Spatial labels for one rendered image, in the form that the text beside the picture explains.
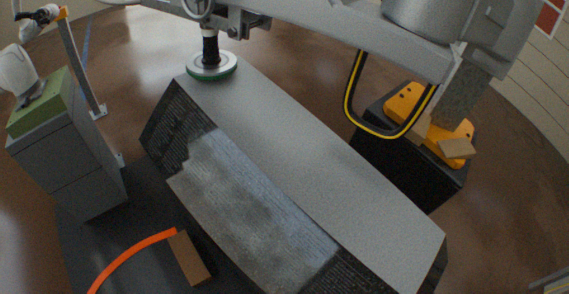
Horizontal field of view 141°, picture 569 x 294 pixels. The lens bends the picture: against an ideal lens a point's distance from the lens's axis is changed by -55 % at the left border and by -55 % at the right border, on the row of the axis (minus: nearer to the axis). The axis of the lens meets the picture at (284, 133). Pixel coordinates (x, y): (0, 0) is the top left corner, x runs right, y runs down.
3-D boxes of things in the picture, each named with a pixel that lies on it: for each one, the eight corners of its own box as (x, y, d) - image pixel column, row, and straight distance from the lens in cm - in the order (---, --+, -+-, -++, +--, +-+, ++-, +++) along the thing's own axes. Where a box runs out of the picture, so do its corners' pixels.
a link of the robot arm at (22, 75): (26, 93, 124) (4, 51, 121) (7, 100, 139) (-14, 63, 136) (44, 73, 134) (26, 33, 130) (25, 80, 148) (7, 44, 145)
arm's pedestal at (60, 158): (80, 232, 181) (-5, 160, 132) (72, 178, 210) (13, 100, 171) (137, 203, 165) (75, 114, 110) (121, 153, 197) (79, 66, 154)
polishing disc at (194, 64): (198, 82, 85) (197, 79, 85) (179, 60, 103) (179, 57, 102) (246, 66, 94) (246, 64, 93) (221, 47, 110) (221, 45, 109)
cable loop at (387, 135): (399, 145, 74) (453, 58, 61) (397, 152, 71) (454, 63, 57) (336, 112, 73) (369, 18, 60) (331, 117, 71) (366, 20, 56)
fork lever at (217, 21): (275, 28, 82) (277, 15, 81) (239, 44, 68) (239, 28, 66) (166, -3, 130) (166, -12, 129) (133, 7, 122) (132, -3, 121)
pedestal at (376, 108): (367, 145, 204) (405, 75, 165) (423, 193, 205) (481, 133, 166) (319, 186, 162) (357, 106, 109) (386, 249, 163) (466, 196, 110)
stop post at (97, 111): (105, 103, 260) (71, 1, 224) (107, 114, 243) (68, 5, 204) (89, 111, 262) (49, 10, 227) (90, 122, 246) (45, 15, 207)
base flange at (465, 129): (411, 84, 156) (414, 79, 154) (471, 130, 157) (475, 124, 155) (379, 110, 113) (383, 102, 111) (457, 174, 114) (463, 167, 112)
